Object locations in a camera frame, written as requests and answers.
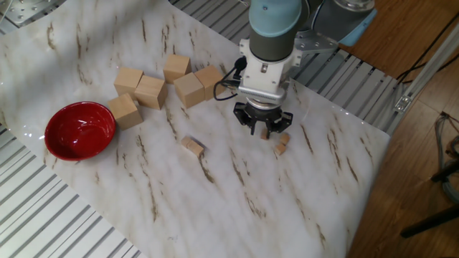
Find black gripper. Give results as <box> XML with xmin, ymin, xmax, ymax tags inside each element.
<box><xmin>233</xmin><ymin>102</ymin><xmax>294</xmax><ymax>140</ymax></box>

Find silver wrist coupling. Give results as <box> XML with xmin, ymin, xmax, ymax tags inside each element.
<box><xmin>245</xmin><ymin>97</ymin><xmax>287</xmax><ymax>110</ymax></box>

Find large wooden cube block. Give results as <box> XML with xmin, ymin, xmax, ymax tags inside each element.
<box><xmin>163</xmin><ymin>54</ymin><xmax>193</xmax><ymax>85</ymax></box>
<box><xmin>173</xmin><ymin>72</ymin><xmax>207</xmax><ymax>110</ymax></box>
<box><xmin>113</xmin><ymin>67</ymin><xmax>145</xmax><ymax>101</ymax></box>
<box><xmin>133</xmin><ymin>75</ymin><xmax>169</xmax><ymax>111</ymax></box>
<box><xmin>194</xmin><ymin>64</ymin><xmax>227</xmax><ymax>101</ymax></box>
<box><xmin>107</xmin><ymin>92</ymin><xmax>144</xmax><ymax>131</ymax></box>

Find glossy marble pattern mat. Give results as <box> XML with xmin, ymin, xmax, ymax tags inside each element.
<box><xmin>0</xmin><ymin>0</ymin><xmax>392</xmax><ymax>258</ymax></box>

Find red glossy bowl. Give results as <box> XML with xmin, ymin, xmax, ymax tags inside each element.
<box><xmin>44</xmin><ymin>101</ymin><xmax>117</xmax><ymax>162</ymax></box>

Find black stand legs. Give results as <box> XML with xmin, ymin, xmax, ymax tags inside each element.
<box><xmin>399</xmin><ymin>157</ymin><xmax>459</xmax><ymax>239</ymax></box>

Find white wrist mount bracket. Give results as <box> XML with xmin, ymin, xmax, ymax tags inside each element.
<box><xmin>237</xmin><ymin>38</ymin><xmax>303</xmax><ymax>104</ymax></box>

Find black gripper cable bundle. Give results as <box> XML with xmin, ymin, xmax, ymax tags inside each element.
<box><xmin>213</xmin><ymin>55</ymin><xmax>249</xmax><ymax>102</ymax></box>

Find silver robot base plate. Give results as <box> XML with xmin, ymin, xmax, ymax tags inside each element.
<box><xmin>294</xmin><ymin>30</ymin><xmax>340</xmax><ymax>54</ymax></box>

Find thin black floor cables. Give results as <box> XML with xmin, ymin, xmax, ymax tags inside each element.
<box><xmin>395</xmin><ymin>10</ymin><xmax>459</xmax><ymax>85</ymax></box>

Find aluminium frame post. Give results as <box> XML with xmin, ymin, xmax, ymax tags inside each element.
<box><xmin>385</xmin><ymin>21</ymin><xmax>459</xmax><ymax>136</ymax></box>

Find grey cable bundle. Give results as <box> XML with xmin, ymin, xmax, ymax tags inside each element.
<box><xmin>432</xmin><ymin>110</ymin><xmax>459</xmax><ymax>205</ymax></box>

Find silver perforated mount plate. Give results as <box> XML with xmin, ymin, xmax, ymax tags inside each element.
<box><xmin>0</xmin><ymin>0</ymin><xmax>69</xmax><ymax>28</ymax></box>

